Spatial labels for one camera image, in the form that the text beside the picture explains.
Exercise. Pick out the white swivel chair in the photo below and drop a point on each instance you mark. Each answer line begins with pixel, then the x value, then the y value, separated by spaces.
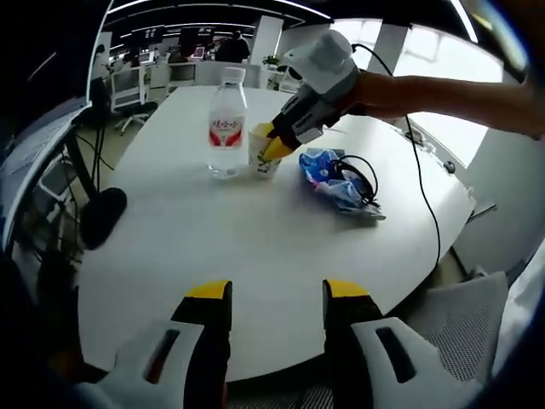
pixel 127 91

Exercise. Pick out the black office chair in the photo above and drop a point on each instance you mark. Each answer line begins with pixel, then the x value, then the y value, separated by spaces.
pixel 102 217

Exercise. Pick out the white side desk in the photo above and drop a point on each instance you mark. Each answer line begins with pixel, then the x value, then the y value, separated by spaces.
pixel 38 140

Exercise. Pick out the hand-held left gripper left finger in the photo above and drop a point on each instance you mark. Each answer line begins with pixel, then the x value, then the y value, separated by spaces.
pixel 208 341

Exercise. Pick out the white paper cup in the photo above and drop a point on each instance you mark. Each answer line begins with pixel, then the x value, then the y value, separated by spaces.
pixel 257 168

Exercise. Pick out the white mesh office chair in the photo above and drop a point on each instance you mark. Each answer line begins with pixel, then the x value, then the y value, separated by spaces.
pixel 464 324

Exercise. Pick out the white table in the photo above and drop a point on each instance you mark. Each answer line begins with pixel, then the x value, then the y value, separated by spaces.
pixel 213 234

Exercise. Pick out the blue mouse pad packet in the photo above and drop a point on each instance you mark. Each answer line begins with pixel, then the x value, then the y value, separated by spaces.
pixel 340 200

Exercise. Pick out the green potted plant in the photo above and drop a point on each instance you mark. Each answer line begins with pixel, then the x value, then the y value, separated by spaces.
pixel 271 61

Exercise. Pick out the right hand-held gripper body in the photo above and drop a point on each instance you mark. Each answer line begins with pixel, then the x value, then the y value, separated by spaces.
pixel 328 72

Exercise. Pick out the person's light clothing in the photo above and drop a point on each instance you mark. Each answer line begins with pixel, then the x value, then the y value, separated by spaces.
pixel 523 307

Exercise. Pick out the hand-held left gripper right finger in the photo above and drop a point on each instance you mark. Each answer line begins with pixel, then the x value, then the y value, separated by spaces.
pixel 340 341

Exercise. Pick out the clear water bottle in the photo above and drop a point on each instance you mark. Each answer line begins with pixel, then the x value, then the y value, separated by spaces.
pixel 227 111

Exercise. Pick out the blue tissue packet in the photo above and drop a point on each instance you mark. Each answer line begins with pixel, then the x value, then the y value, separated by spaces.
pixel 319 164

